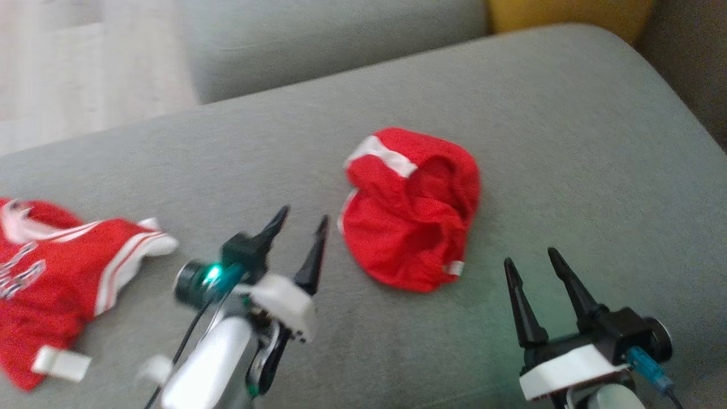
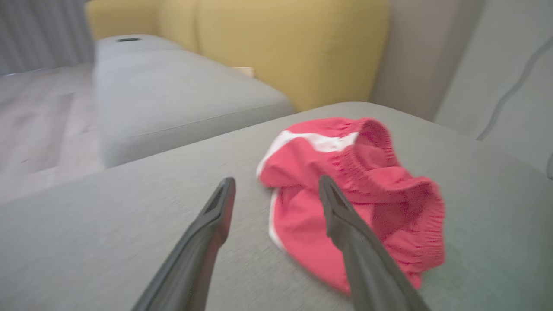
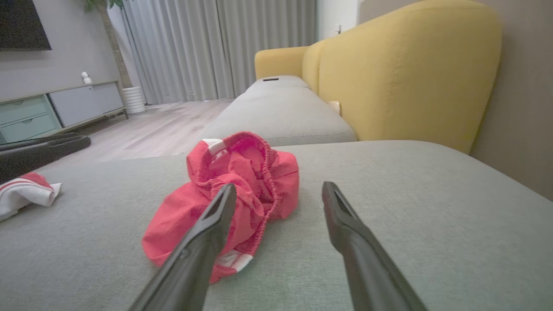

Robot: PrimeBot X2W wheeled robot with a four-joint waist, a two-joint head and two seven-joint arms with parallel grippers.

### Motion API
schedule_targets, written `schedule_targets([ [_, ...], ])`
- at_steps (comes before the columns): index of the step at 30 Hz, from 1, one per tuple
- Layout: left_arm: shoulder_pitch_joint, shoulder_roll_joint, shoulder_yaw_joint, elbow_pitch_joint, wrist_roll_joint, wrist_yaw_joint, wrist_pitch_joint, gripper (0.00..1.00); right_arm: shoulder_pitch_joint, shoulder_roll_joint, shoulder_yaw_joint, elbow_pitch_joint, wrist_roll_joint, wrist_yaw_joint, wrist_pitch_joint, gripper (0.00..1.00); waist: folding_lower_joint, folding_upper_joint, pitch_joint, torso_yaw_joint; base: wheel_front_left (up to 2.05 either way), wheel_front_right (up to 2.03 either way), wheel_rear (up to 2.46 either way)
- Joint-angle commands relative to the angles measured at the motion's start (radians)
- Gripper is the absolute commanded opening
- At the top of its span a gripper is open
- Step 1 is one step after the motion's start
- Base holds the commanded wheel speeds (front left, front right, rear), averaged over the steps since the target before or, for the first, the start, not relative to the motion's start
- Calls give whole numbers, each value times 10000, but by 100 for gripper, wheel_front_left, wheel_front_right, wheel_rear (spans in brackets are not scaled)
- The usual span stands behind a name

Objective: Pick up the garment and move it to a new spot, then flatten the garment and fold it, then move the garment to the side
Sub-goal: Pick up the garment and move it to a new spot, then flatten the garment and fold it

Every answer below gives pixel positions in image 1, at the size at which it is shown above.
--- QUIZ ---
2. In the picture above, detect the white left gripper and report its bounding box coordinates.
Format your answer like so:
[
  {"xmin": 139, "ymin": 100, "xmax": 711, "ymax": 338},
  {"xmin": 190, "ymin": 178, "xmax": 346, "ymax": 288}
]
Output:
[{"xmin": 236, "ymin": 204, "xmax": 331, "ymax": 344}]

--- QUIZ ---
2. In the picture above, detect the yellow pillow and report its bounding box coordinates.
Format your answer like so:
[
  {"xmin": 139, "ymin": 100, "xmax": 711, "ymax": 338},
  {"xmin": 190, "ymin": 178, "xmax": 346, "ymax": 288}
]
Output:
[{"xmin": 487, "ymin": 0, "xmax": 657, "ymax": 46}]

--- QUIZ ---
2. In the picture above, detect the blue-plug right arm cable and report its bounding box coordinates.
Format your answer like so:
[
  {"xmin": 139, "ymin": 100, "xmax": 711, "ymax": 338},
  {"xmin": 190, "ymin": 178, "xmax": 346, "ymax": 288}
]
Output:
[{"xmin": 626, "ymin": 347, "xmax": 688, "ymax": 409}]

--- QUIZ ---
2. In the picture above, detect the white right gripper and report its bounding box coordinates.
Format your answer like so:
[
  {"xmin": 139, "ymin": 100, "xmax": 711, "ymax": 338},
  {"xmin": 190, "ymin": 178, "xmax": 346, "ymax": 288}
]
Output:
[{"xmin": 503, "ymin": 247, "xmax": 632, "ymax": 403}]

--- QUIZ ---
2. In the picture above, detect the red shorts white waistband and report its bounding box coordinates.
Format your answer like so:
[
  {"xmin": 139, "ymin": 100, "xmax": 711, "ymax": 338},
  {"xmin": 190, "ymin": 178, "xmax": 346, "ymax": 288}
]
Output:
[{"xmin": 338, "ymin": 126, "xmax": 482, "ymax": 294}]

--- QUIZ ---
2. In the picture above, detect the grey fabric sofa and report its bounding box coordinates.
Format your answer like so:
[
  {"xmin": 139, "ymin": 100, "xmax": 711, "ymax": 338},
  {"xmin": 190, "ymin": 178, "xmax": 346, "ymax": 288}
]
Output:
[{"xmin": 0, "ymin": 23, "xmax": 727, "ymax": 409}]

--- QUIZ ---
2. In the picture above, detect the grey sofa cushion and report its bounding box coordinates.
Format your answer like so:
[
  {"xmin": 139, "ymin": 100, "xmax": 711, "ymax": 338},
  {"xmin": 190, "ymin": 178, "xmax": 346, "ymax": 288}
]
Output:
[{"xmin": 179, "ymin": 0, "xmax": 492, "ymax": 106}]

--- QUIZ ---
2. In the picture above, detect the red white-striped jersey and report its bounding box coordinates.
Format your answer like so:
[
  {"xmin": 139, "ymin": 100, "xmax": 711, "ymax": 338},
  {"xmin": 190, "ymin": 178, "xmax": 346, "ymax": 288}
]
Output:
[{"xmin": 0, "ymin": 196, "xmax": 179, "ymax": 393}]

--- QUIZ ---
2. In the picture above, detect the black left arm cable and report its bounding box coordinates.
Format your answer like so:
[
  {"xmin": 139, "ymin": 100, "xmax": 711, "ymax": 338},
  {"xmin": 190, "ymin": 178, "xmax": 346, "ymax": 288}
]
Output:
[{"xmin": 136, "ymin": 287, "xmax": 233, "ymax": 409}]

